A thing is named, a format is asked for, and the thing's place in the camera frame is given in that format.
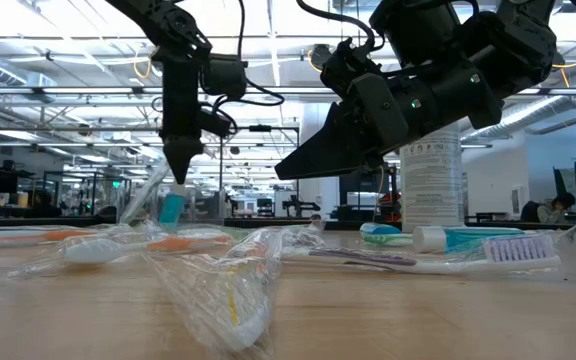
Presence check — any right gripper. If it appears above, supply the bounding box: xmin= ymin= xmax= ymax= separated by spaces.
xmin=273 ymin=73 xmax=442 ymax=181

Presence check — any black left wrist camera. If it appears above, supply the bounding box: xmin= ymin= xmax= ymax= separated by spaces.
xmin=200 ymin=53 xmax=248 ymax=100

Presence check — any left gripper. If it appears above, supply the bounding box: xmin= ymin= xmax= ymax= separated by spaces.
xmin=160 ymin=58 xmax=234 ymax=185

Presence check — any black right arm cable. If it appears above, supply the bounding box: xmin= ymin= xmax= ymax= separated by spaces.
xmin=295 ymin=0 xmax=387 ymax=54

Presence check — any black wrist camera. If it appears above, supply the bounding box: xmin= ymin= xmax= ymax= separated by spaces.
xmin=200 ymin=53 xmax=248 ymax=100
xmin=319 ymin=37 xmax=372 ymax=99

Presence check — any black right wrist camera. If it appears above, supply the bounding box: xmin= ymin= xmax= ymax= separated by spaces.
xmin=319 ymin=37 xmax=372 ymax=99

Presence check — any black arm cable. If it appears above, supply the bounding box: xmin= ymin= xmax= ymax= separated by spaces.
xmin=295 ymin=0 xmax=387 ymax=54
xmin=212 ymin=0 xmax=287 ymax=136

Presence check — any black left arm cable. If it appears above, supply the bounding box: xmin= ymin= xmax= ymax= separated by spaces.
xmin=212 ymin=0 xmax=287 ymax=136

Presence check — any person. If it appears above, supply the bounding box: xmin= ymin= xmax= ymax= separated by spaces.
xmin=519 ymin=191 xmax=576 ymax=225
xmin=27 ymin=188 xmax=64 ymax=219

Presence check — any clear acrylic organizer box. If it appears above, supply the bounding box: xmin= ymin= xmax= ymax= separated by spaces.
xmin=128 ymin=189 xmax=225 ymax=229

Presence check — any orange white toothbrush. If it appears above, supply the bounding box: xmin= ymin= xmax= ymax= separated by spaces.
xmin=0 ymin=225 xmax=102 ymax=252
xmin=10 ymin=229 xmax=237 ymax=279
xmin=142 ymin=227 xmax=284 ymax=357

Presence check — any white cylindrical wipes canister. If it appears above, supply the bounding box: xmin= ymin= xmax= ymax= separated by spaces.
xmin=399 ymin=122 xmax=465 ymax=234

